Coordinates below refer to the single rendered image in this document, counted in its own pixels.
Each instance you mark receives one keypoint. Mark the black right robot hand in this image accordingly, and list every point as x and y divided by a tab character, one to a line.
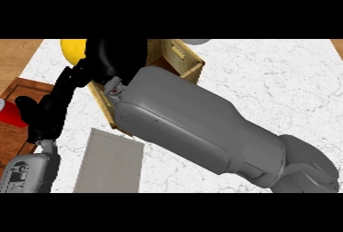
117	57

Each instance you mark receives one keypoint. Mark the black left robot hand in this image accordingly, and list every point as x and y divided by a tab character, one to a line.
49	114

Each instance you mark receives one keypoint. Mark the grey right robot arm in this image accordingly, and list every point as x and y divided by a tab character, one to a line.
188	120

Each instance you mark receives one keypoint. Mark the yellow lemon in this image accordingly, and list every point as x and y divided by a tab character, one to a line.
73	50

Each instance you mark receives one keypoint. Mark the wooden basket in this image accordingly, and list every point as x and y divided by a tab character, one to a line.
188	70

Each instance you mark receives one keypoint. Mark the grey placemat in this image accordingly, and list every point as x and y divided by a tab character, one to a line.
110	164

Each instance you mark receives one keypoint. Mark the red can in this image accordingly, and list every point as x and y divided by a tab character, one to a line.
11	117

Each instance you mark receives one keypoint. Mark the brown wooden cutting board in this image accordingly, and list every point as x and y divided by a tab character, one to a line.
17	140

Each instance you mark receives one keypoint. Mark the pale grey rounded object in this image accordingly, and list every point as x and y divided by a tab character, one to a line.
196	41

